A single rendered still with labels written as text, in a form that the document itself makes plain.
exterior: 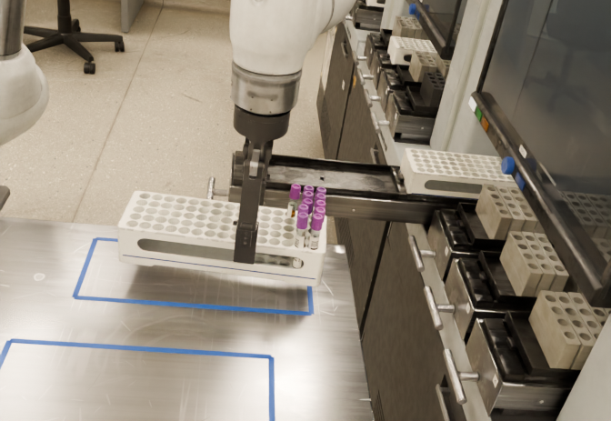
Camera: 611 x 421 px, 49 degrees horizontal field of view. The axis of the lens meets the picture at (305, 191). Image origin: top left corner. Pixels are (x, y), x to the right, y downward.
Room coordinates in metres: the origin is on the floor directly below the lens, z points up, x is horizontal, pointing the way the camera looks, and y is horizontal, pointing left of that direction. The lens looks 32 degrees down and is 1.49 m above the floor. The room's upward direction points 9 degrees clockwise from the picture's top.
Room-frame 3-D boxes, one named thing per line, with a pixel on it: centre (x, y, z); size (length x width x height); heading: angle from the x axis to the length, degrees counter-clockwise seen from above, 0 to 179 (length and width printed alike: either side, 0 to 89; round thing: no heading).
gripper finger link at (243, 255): (0.75, 0.07, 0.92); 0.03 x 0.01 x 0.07; 93
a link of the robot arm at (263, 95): (0.81, 0.07, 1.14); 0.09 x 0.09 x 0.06
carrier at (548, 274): (0.92, -0.39, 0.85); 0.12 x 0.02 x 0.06; 7
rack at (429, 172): (1.21, -0.34, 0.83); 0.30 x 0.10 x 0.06; 98
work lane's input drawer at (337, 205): (1.19, -0.16, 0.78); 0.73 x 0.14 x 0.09; 98
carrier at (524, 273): (0.91, -0.37, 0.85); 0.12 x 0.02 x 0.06; 7
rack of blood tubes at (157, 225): (0.81, 0.11, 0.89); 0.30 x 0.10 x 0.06; 93
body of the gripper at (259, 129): (0.81, 0.07, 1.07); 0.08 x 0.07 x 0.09; 3
